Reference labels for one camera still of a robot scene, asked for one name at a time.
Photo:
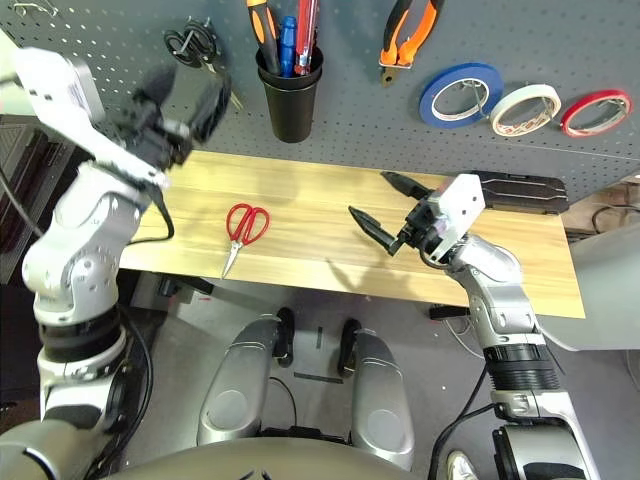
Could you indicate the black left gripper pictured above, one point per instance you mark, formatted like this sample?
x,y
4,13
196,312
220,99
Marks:
x,y
155,140

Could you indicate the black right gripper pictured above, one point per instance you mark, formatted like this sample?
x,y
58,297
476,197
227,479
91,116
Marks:
x,y
420,225

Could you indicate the white tape roll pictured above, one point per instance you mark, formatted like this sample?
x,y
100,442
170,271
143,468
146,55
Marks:
x,y
497,117

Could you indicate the orange black pliers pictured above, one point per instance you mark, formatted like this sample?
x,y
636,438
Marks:
x,y
417,35

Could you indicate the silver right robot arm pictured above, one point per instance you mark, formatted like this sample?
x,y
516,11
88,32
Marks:
x,y
495,290

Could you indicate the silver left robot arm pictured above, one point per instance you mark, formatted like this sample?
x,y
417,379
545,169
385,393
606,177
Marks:
x,y
80,240

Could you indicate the dark grey pegboard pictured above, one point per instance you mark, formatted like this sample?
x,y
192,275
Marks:
x,y
350,125

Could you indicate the black plastic cup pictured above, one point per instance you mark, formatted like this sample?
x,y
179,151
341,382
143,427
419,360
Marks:
x,y
292,85
290,120

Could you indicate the blue tape roll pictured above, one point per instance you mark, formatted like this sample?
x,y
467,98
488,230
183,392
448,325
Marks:
x,y
427,102

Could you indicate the blue pen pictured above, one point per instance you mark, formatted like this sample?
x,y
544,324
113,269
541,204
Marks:
x,y
288,40

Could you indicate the small black tool case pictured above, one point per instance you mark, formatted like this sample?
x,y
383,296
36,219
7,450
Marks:
x,y
525,192

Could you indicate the short black floor tape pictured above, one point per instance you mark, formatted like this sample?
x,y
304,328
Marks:
x,y
318,337

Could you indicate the large black equipment case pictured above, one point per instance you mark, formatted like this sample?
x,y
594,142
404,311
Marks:
x,y
20,150

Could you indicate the long black floor tape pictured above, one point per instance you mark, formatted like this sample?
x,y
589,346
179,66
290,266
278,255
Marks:
x,y
320,378

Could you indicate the silver robot right leg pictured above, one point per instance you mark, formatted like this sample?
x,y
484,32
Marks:
x,y
380,405

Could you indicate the silver robot leg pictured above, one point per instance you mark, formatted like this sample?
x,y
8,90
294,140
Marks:
x,y
235,390
380,405

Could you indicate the red tape roll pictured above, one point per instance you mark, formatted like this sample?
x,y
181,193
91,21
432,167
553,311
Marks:
x,y
570,120

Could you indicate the light grey side table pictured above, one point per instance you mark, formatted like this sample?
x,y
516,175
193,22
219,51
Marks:
x,y
605,290

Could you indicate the silver robot left leg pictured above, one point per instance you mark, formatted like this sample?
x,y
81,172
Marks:
x,y
235,390

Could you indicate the white grey sneaker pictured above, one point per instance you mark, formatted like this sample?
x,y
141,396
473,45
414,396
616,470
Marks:
x,y
462,467

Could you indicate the grey robot torso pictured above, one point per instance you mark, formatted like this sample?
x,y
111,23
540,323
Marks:
x,y
260,462

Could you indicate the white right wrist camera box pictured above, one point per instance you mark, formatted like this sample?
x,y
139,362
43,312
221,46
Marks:
x,y
462,205

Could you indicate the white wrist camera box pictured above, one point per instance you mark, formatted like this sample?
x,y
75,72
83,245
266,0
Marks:
x,y
55,85
462,205

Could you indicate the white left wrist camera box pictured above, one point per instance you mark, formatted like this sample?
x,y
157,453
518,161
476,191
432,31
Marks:
x,y
55,85

